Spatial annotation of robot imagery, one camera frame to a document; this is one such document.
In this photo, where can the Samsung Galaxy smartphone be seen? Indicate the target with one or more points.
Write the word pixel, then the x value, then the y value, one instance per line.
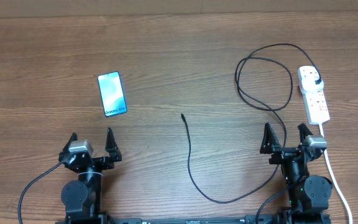
pixel 112 94

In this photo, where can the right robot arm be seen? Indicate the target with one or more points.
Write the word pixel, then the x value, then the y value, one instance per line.
pixel 308 194

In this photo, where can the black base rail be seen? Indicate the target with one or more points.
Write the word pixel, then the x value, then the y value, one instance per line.
pixel 248 219

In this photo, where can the white charger adapter plug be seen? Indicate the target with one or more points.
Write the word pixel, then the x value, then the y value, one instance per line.
pixel 309 84

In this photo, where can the cardboard back panel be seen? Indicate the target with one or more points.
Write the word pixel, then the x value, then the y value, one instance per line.
pixel 67 8

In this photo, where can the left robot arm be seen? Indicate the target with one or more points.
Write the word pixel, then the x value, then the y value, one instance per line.
pixel 82 197

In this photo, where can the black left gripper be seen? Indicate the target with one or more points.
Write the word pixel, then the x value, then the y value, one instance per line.
pixel 112 154

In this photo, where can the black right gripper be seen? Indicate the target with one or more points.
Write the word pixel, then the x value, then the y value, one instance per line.
pixel 270 145

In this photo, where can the white power strip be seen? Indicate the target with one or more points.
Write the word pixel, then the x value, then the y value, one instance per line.
pixel 315 102

